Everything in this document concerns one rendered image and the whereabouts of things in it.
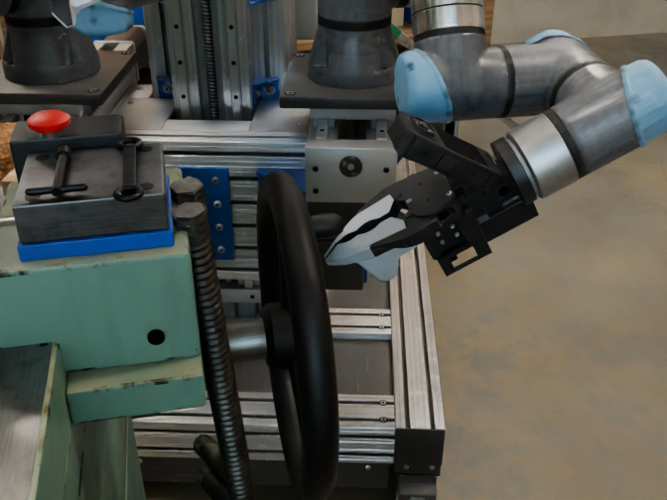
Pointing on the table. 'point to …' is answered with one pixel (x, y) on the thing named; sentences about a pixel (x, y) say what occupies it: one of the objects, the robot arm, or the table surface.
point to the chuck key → (59, 177)
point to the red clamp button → (49, 121)
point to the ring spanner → (128, 171)
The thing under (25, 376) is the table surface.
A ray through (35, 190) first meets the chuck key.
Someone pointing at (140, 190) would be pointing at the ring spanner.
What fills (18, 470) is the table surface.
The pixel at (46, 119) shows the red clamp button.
